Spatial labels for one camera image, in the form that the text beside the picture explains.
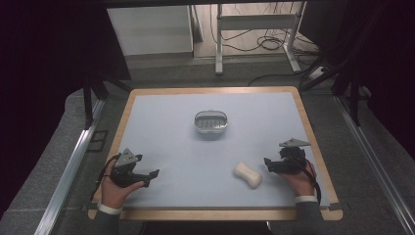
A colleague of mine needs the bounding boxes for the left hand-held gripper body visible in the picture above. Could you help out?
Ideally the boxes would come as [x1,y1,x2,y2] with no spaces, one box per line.
[109,148,150,189]

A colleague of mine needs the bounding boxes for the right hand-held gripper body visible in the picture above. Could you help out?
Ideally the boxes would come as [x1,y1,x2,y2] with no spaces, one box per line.
[274,137,311,174]

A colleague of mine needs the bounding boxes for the white soap bar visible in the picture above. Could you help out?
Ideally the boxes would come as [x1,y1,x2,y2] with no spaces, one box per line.
[232,162,263,190]

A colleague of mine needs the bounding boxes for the metal soap dish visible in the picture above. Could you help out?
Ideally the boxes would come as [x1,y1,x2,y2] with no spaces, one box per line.
[194,110,229,134]

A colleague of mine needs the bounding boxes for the person's right hand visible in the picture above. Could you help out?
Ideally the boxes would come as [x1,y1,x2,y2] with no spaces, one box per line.
[277,160,318,198]

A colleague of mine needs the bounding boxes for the person's left hand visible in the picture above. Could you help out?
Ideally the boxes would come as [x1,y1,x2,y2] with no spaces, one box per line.
[100,162,147,211]

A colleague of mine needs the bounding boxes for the light blue table mat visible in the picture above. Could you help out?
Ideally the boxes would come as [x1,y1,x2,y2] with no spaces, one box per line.
[118,91,331,209]

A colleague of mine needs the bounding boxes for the grey tape piece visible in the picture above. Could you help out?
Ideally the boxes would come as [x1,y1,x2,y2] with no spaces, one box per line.
[80,201,99,213]
[327,202,350,212]

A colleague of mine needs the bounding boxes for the black metal stand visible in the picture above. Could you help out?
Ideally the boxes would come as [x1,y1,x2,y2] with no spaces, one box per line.
[81,75,132,130]
[299,48,364,127]

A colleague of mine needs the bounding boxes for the wooden table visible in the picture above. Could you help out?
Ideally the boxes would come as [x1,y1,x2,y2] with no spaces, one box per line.
[87,85,345,221]

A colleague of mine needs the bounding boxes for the white power strip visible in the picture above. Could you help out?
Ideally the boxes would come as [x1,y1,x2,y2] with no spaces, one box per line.
[308,66,327,81]

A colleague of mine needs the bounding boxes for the dark curtain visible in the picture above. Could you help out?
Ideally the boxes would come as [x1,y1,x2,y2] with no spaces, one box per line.
[0,0,132,218]
[298,0,415,161]

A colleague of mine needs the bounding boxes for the white cabinet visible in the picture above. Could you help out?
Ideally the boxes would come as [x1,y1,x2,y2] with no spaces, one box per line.
[106,5,195,57]

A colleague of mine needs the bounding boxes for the left hand-held gripper cable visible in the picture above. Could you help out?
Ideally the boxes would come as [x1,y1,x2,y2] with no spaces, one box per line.
[90,153,121,202]

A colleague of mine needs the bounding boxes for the hand-held gripper cable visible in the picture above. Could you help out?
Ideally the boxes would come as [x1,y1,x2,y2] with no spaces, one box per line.
[301,160,323,206]
[90,153,121,202]

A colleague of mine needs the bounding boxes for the black floor bracket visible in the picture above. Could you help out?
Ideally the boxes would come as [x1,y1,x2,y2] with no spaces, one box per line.
[86,129,110,153]

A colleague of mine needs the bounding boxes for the right hand-held gripper cable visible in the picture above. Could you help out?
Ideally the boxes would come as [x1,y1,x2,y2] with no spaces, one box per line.
[301,160,323,206]

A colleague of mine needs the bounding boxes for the aluminium rail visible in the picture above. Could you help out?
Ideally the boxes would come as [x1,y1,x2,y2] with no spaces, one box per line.
[335,95,415,235]
[33,97,106,235]

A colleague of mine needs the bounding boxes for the black floor cables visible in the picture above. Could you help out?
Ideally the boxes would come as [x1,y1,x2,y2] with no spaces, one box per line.
[209,2,321,57]

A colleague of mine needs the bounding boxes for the white desk frame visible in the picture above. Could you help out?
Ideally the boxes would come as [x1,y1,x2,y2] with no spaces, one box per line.
[214,1,308,76]

